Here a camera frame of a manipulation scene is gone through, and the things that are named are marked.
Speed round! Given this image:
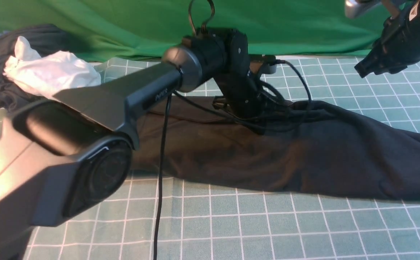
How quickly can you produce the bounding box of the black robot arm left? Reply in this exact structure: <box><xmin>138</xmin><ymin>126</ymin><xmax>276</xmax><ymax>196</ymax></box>
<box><xmin>0</xmin><ymin>28</ymin><xmax>250</xmax><ymax>260</ymax></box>

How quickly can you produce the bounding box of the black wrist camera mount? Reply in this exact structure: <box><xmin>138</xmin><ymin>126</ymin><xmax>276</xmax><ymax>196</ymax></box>
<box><xmin>249</xmin><ymin>55</ymin><xmax>277</xmax><ymax>76</ymax></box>

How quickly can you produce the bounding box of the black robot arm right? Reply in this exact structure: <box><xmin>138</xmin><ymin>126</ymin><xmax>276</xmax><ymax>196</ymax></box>
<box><xmin>344</xmin><ymin>0</ymin><xmax>420</xmax><ymax>78</ymax></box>

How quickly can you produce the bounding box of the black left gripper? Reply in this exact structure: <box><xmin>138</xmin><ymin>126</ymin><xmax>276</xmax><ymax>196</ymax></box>
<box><xmin>212</xmin><ymin>65</ymin><xmax>267</xmax><ymax>120</ymax></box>

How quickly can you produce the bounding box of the green checkered table mat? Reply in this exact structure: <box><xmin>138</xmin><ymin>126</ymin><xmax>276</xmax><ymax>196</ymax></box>
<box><xmin>0</xmin><ymin>54</ymin><xmax>420</xmax><ymax>260</ymax></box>

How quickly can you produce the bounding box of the green backdrop cloth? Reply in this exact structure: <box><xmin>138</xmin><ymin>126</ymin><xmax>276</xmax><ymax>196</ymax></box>
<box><xmin>0</xmin><ymin>0</ymin><xmax>389</xmax><ymax>61</ymax></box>

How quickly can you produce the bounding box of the white crumpled garment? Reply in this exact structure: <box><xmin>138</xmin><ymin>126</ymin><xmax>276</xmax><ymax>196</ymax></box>
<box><xmin>3</xmin><ymin>36</ymin><xmax>101</xmax><ymax>99</ymax></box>

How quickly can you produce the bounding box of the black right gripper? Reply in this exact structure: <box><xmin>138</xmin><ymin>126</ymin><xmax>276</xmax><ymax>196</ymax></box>
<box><xmin>354</xmin><ymin>0</ymin><xmax>420</xmax><ymax>78</ymax></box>

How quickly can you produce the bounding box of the dark gray long-sleeve shirt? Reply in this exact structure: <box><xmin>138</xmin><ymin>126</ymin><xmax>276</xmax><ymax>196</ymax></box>
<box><xmin>130</xmin><ymin>95</ymin><xmax>420</xmax><ymax>201</ymax></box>

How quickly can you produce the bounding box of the dark gray crumpled garment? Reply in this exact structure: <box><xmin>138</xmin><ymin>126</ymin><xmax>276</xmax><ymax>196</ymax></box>
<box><xmin>0</xmin><ymin>24</ymin><xmax>70</xmax><ymax>111</ymax></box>

